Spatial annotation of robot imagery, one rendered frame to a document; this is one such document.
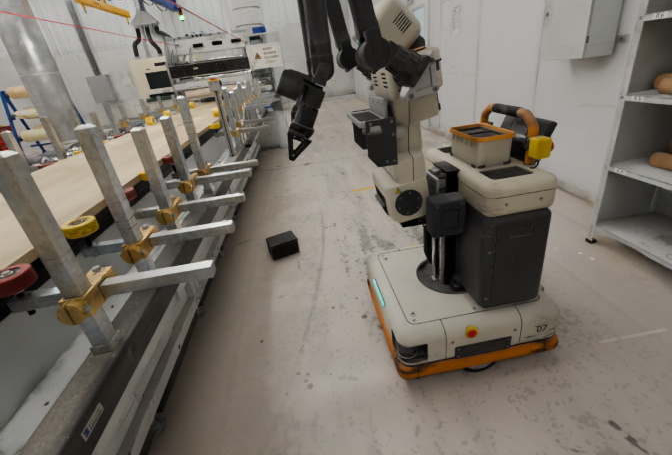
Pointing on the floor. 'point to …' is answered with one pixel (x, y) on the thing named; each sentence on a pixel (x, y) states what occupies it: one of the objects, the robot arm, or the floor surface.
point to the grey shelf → (641, 131)
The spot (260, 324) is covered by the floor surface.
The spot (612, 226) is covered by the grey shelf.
